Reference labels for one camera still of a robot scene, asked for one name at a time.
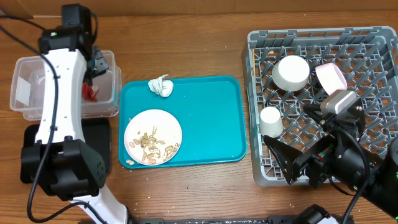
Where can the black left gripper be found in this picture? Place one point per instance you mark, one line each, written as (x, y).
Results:
(102, 66)

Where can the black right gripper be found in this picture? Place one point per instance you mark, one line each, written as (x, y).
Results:
(329, 160)

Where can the white cup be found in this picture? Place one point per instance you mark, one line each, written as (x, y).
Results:
(270, 122)

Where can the red snack wrapper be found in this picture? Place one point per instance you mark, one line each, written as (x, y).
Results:
(89, 92)

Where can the white bowl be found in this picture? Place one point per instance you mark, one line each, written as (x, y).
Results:
(291, 73)

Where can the wooden chopstick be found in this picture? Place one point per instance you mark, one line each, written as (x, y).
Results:
(254, 63)

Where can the white tissue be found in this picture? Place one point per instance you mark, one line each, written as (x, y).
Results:
(161, 86)

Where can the large white plate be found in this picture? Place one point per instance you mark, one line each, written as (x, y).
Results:
(152, 137)

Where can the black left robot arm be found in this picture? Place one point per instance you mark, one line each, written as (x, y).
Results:
(60, 161)

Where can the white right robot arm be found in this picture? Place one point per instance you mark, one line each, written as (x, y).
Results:
(381, 187)

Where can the clear plastic bin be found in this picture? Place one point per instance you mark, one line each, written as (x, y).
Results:
(28, 85)

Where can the grey dish rack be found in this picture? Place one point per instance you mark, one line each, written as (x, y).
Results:
(367, 57)

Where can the teal plastic tray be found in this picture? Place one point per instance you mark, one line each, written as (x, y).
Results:
(209, 110)

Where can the black bin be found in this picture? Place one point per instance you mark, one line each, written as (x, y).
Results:
(97, 133)

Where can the peanut shell on tray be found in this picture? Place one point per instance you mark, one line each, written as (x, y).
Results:
(130, 162)

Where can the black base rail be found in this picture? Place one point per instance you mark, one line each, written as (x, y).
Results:
(314, 214)

